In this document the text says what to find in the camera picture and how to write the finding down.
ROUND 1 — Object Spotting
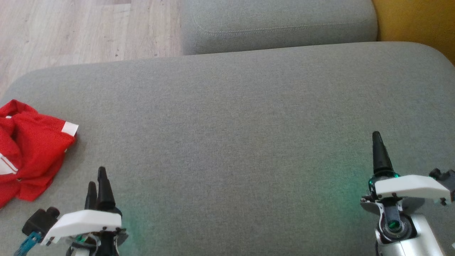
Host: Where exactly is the large grey sofa seat cushion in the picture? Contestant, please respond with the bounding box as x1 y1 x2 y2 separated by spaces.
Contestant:
0 42 455 256

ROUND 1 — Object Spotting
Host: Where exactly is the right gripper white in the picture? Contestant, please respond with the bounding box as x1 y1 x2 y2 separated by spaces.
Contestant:
361 131 451 212

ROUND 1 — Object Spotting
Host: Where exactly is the blue left camera connector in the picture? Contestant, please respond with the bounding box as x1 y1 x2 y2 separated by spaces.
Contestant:
14 231 42 256

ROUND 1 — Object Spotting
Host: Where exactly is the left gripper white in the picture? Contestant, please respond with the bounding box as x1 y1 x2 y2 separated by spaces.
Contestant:
41 166 128 256

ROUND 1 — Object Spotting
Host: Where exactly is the red white-trimmed jersey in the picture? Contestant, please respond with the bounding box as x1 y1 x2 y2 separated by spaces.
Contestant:
0 100 79 209

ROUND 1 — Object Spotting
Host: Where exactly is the small grey sofa cushion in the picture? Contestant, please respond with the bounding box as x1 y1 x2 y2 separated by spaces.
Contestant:
181 0 378 55

